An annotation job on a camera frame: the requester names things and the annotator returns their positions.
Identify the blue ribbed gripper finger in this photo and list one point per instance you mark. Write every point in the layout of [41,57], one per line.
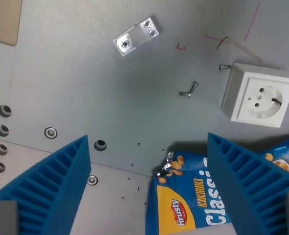
[249,186]
[49,186]

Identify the countersunk table screw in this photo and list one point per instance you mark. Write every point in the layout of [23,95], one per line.
[92,180]
[50,133]

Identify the blue Hrusty peanut snack bag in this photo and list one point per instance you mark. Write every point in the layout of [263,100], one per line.
[183,195]

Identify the white electrical socket box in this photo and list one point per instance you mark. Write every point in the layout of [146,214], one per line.
[259,96]

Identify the small steel bolt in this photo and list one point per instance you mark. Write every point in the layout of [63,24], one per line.
[194,86]
[184,93]
[224,66]

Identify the bent metal allen key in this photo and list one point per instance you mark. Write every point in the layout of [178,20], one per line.
[239,47]

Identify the aluminium angle bracket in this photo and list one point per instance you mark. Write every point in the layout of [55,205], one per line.
[137,36]

